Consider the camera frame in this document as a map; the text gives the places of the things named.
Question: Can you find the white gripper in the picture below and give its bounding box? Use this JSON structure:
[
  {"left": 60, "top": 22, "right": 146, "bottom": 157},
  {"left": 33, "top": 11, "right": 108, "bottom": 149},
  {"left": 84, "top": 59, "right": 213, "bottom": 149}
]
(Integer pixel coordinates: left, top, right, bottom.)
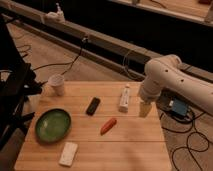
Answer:
[{"left": 138, "top": 81, "right": 161, "bottom": 117}]

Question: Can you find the green ceramic bowl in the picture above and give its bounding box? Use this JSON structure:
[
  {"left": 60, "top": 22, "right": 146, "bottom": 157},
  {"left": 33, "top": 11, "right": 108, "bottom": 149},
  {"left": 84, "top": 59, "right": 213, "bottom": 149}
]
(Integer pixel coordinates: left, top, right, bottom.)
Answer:
[{"left": 35, "top": 109, "right": 71, "bottom": 143}]

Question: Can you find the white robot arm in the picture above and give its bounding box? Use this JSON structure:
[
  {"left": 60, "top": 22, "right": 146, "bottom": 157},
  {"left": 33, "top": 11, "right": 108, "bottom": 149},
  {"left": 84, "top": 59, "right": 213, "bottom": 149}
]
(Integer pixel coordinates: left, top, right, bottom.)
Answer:
[{"left": 139, "top": 55, "right": 213, "bottom": 115}]

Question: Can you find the white tube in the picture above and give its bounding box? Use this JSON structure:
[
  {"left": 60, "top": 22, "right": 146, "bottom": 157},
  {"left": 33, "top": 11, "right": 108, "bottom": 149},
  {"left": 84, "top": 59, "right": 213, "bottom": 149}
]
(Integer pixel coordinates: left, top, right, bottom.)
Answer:
[{"left": 119, "top": 84, "right": 130, "bottom": 113}]

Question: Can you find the blue electronics box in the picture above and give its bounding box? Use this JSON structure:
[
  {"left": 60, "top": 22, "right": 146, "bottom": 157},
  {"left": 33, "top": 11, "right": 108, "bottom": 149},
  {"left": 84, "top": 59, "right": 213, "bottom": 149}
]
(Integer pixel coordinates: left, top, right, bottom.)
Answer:
[{"left": 169, "top": 99, "right": 188, "bottom": 117}]

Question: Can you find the orange carrot toy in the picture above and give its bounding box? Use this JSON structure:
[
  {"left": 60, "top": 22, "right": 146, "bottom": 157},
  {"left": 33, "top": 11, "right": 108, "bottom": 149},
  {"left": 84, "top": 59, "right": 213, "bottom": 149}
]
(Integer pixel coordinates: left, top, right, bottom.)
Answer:
[{"left": 100, "top": 118, "right": 117, "bottom": 135}]

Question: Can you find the black rectangular remote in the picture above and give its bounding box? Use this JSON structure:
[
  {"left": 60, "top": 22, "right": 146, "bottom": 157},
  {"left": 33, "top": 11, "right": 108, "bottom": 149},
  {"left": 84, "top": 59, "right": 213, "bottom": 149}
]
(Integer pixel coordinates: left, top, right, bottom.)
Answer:
[{"left": 86, "top": 97, "right": 100, "bottom": 116}]

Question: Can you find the white rectangular sponge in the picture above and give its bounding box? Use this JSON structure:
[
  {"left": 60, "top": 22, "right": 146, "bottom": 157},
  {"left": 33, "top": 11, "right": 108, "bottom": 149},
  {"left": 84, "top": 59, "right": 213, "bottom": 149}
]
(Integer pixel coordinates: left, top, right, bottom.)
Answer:
[{"left": 59, "top": 142, "right": 78, "bottom": 167}]

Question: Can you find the white paper cup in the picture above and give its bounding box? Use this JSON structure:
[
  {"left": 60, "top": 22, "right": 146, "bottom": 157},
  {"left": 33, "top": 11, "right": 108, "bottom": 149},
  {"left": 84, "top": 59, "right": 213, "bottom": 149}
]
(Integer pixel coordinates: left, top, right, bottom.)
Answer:
[{"left": 48, "top": 74, "right": 65, "bottom": 96}]

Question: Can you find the black tripod stand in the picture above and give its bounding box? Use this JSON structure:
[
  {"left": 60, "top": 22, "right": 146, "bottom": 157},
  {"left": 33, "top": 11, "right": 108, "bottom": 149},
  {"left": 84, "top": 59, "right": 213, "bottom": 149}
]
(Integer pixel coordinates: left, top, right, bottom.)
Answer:
[{"left": 0, "top": 13, "right": 42, "bottom": 151}]

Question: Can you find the black floor cable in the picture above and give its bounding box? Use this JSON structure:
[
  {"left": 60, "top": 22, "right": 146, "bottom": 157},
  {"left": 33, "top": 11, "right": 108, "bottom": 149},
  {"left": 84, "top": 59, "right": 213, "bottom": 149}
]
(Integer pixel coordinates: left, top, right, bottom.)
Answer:
[{"left": 159, "top": 103, "right": 213, "bottom": 171}]

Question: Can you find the black hanging cable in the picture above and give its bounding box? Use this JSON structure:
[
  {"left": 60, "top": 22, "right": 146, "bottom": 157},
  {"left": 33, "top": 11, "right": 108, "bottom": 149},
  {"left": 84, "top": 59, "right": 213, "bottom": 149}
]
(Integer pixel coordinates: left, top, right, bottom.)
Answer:
[{"left": 32, "top": 35, "right": 90, "bottom": 76}]

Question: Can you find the long metal rail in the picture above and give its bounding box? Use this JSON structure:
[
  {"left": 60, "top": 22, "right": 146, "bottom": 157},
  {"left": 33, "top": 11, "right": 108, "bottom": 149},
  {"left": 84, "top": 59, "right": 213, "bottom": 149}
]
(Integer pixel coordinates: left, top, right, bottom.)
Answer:
[{"left": 0, "top": 0, "right": 213, "bottom": 83}]

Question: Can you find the white object on rail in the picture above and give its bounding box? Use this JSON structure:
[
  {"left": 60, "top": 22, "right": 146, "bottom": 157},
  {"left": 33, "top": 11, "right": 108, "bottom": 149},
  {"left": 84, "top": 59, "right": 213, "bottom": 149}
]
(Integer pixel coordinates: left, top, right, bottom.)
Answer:
[{"left": 41, "top": 4, "right": 65, "bottom": 23}]

